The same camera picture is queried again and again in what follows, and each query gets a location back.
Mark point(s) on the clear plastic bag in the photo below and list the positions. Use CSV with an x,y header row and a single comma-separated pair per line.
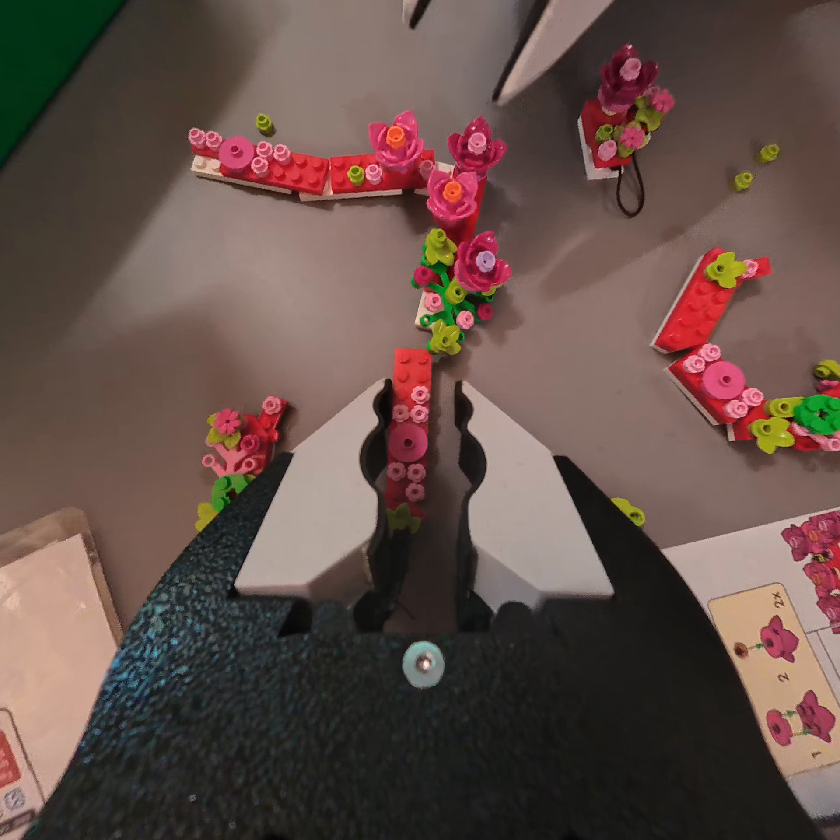
x,y
46,623

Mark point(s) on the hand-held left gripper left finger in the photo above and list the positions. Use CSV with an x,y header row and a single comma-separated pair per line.
x,y
315,499

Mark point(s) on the pink coral lego branch section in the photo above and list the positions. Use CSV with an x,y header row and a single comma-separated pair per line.
x,y
246,446

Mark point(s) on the lime lego leaf piece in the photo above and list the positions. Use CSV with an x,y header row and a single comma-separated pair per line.
x,y
628,510

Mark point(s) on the lime lego stud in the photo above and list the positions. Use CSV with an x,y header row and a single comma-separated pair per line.
x,y
264,123
769,153
743,181

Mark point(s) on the red lego strip pink studs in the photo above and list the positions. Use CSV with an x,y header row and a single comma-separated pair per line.
x,y
410,443

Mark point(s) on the curved red lego wreath section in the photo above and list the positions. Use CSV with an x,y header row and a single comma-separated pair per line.
x,y
699,308

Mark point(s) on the green board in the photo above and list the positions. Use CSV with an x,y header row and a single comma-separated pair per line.
x,y
39,52

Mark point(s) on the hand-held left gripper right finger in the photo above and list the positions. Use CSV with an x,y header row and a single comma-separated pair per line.
x,y
518,512

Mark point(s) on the lego instruction booklet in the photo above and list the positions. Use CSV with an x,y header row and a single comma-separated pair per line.
x,y
754,571

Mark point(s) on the green stem lego flower section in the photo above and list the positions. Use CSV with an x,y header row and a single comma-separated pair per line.
x,y
482,262

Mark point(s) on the long red lego flower strip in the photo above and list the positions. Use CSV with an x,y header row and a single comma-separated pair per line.
x,y
295,172

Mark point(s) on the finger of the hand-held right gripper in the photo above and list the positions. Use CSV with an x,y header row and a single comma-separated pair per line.
x,y
415,10
551,33

